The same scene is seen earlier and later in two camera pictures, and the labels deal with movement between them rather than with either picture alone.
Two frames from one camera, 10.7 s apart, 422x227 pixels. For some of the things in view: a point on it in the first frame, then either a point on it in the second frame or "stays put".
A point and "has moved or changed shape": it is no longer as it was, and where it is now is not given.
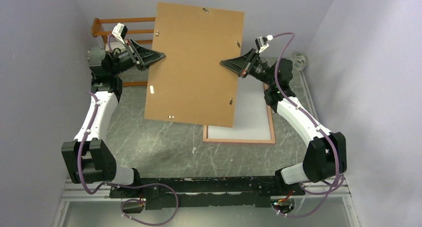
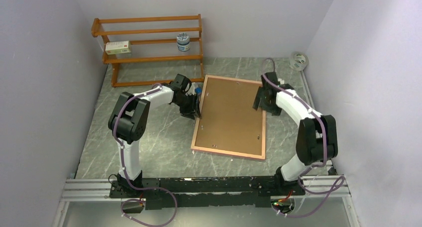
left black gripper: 145,56 to 194,104
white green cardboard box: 117,45 stays put
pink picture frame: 206,140 has moved or changed shape
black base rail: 182,193 stays put
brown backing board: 189,85 to 229,122
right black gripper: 239,64 to 274,110
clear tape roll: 300,61 stays put
